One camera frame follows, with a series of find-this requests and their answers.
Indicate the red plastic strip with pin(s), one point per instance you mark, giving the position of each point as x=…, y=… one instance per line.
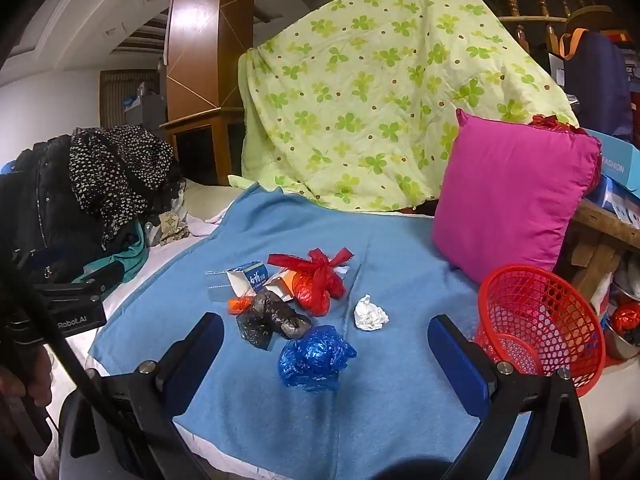
x=282, y=261

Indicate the red knotted plastic bag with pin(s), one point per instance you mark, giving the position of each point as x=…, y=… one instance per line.
x=312, y=291

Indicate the wooden cabinet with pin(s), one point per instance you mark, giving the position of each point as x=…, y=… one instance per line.
x=200, y=121

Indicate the wooden column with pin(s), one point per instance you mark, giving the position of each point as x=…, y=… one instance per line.
x=210, y=35

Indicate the clear plastic bag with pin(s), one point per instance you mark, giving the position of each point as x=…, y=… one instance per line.
x=220, y=290

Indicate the white and blue carton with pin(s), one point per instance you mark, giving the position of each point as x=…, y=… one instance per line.
x=247, y=280

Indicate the beige patterned cloth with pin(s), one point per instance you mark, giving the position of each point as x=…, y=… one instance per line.
x=170, y=227

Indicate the teal garment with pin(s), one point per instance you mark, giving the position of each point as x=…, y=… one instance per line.
x=135, y=256

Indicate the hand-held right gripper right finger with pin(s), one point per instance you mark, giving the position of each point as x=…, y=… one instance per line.
x=457, y=360

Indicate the white plastic bag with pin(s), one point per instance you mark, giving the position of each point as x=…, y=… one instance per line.
x=602, y=290

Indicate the white paper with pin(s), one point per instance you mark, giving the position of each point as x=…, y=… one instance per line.
x=370, y=314

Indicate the blue plastic bag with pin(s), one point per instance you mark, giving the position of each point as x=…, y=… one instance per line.
x=312, y=357

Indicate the grey cabinet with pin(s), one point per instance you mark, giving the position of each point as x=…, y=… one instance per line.
x=145, y=110

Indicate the red plastic mesh basket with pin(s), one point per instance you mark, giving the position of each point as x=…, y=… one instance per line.
x=586, y=360

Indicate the black jacket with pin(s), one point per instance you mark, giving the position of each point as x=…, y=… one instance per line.
x=45, y=210

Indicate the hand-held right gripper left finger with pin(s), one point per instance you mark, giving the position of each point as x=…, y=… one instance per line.
x=202, y=350

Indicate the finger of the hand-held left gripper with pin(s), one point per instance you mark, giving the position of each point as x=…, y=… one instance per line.
x=95, y=277

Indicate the light blue cardboard box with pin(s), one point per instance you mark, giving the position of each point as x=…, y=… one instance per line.
x=620, y=155

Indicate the red and black plastic bag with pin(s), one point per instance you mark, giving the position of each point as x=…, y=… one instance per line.
x=626, y=316

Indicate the black polka-dot garment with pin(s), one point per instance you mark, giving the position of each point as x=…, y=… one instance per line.
x=115, y=170

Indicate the person's left hand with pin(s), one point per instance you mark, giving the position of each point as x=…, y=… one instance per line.
x=22, y=382

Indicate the green clover print quilt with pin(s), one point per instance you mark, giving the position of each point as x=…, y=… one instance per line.
x=375, y=85

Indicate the magenta pillow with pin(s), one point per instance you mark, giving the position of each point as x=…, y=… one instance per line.
x=510, y=195

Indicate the wooden table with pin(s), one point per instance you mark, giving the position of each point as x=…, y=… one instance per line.
x=595, y=240

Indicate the orange wrapper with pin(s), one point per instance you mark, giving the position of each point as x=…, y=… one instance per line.
x=239, y=304

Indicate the steel bowl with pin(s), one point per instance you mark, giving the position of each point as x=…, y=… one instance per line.
x=617, y=349

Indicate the blue blanket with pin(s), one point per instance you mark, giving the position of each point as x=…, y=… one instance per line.
x=400, y=260

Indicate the blue and white box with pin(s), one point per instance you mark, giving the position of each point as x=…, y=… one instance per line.
x=615, y=200

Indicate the red and white medicine box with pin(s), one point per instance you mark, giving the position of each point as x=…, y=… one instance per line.
x=281, y=286

